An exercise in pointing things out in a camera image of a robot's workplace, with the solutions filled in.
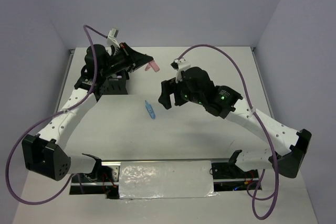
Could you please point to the pink highlighter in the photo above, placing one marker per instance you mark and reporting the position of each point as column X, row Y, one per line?
column 152, row 65

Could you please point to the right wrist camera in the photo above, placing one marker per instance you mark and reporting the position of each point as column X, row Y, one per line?
column 180, row 65

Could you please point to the blue highlighter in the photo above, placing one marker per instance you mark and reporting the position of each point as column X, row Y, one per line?
column 150, row 110

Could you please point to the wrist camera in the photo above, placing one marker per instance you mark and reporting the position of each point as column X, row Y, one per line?
column 180, row 65
column 112, row 38

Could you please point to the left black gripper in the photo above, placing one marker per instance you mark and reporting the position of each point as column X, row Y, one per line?
column 132, row 57

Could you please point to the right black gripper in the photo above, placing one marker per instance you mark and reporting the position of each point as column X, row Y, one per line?
column 168, row 87

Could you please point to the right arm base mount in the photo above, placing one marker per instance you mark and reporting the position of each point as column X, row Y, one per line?
column 227, row 177

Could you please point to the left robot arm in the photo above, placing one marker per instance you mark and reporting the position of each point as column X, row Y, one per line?
column 44, row 152

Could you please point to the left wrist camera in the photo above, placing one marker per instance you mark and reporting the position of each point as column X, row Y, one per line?
column 112, row 38

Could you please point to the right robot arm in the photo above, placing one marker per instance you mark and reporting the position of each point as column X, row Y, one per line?
column 289, row 146

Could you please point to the black slotted organizer box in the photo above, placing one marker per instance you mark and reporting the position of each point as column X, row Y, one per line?
column 114, row 86

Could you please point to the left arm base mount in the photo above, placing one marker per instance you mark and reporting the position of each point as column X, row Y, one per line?
column 106, row 184

